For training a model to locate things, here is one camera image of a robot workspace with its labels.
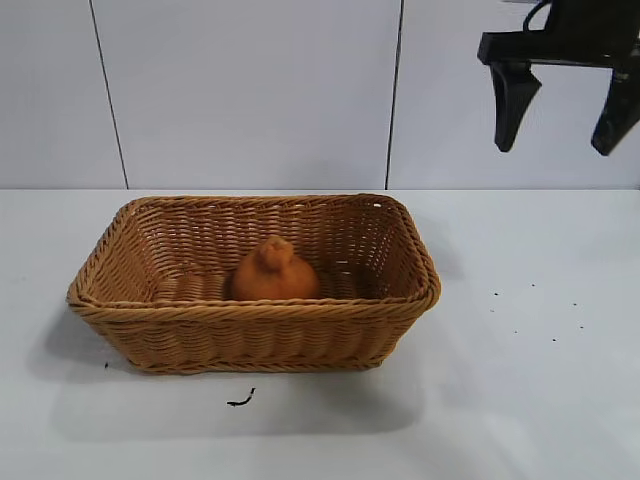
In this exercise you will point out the knobbed orange fruit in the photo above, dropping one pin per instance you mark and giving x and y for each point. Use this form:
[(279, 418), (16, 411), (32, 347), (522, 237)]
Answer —
[(275, 280)]

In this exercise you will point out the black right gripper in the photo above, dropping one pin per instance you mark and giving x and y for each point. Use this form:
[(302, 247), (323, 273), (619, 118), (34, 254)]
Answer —
[(580, 35)]

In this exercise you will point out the brown woven wicker basket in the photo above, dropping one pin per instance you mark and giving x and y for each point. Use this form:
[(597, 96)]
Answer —
[(260, 330)]

